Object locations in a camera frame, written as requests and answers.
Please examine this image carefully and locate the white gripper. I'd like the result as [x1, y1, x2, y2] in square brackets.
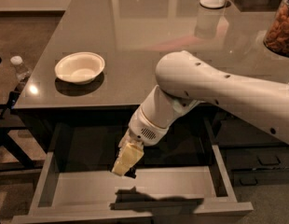
[112, 105, 170, 176]

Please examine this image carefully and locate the black rxbar chocolate bar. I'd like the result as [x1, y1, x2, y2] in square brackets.
[125, 167, 136, 178]

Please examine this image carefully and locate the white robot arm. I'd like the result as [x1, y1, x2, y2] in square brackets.
[112, 51, 289, 176]

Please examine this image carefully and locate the open grey top drawer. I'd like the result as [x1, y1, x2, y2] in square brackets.
[12, 119, 253, 224]

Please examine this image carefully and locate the dark side drawer cabinet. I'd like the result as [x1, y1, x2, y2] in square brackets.
[213, 111, 289, 186]

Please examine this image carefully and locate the white paper bowl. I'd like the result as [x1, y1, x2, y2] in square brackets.
[54, 52, 105, 85]

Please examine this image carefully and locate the dark side table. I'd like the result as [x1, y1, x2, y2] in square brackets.
[0, 53, 46, 173]

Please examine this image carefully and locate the clear plastic water bottle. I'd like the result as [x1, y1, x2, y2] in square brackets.
[10, 56, 32, 82]

